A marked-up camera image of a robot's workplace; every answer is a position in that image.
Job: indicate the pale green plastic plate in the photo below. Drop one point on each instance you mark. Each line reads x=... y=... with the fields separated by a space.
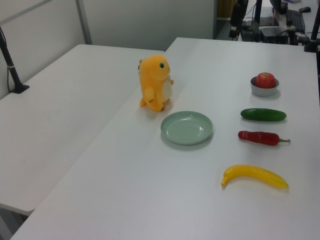
x=186 y=130

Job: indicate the orange plush dinosaur toy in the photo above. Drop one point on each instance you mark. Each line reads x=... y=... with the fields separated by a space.
x=152 y=77

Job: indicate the black upright pole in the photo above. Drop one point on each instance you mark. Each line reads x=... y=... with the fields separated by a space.
x=258 y=12

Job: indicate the grey metal partition post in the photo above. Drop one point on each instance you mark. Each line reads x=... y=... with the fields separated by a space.
x=83 y=22

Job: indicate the black computer mouse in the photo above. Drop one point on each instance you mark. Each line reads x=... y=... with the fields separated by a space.
x=305 y=9

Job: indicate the yellow toy banana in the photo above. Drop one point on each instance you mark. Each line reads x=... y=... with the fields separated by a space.
x=252 y=171

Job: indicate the black keyboard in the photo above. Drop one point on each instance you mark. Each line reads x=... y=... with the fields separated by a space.
x=295 y=20

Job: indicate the red toy chili pepper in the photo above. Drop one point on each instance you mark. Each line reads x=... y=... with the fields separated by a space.
x=260 y=138

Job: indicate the small grey bowl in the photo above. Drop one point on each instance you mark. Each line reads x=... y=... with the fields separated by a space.
x=263 y=92

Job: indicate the black camera stand pole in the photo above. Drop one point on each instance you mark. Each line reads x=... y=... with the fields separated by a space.
x=11 y=70

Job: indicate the yellow board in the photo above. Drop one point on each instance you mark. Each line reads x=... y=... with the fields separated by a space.
x=226 y=8

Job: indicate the red toy apple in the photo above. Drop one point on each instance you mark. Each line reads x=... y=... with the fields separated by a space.
x=265 y=80

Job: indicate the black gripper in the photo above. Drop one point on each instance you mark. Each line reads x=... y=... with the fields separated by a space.
x=236 y=15

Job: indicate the green toy cucumber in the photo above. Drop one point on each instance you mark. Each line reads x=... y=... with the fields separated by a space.
x=262 y=114

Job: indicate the black clamp stand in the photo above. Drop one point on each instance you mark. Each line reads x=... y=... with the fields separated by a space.
x=313 y=32

